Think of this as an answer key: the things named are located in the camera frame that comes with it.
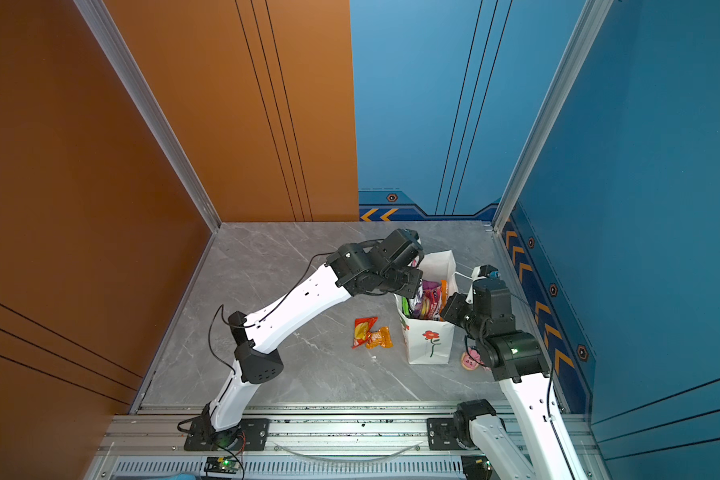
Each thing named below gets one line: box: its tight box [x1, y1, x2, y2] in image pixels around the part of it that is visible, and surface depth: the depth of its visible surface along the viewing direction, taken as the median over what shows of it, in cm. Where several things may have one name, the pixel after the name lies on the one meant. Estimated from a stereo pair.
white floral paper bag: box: [395, 250, 458, 365], surface depth 74 cm
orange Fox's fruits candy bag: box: [439, 279, 449, 322], surface depth 74 cm
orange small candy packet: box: [366, 326, 394, 349], surface depth 90 cm
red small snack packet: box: [352, 316, 378, 349], surface depth 91 cm
